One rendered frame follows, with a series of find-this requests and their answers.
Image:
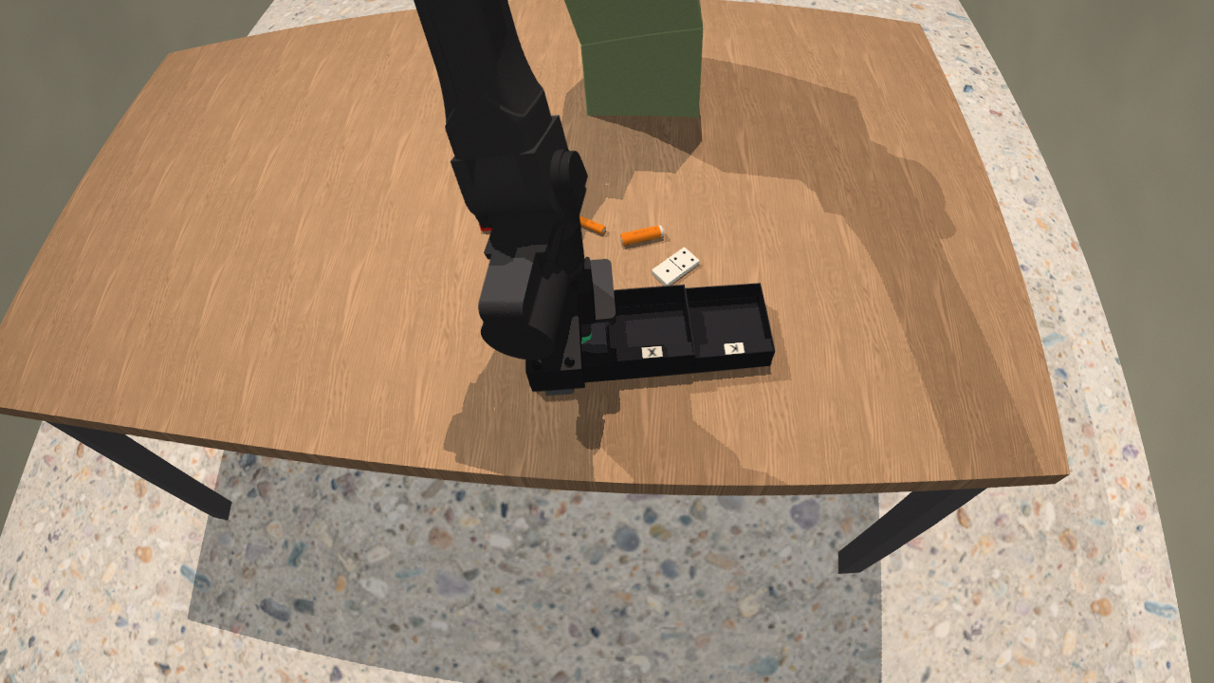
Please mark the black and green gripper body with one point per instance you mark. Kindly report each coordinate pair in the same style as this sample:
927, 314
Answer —
603, 292

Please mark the orange aa battery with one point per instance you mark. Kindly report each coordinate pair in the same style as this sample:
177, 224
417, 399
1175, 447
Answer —
632, 237

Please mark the black rack of three bins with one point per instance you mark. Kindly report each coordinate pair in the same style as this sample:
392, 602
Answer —
673, 330

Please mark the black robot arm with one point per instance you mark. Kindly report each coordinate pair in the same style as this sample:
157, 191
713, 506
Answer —
511, 156

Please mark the orange aaa battery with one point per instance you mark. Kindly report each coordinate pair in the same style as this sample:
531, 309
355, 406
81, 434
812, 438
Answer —
591, 225

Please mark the white domino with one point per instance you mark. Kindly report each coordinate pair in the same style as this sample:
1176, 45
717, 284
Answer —
675, 267

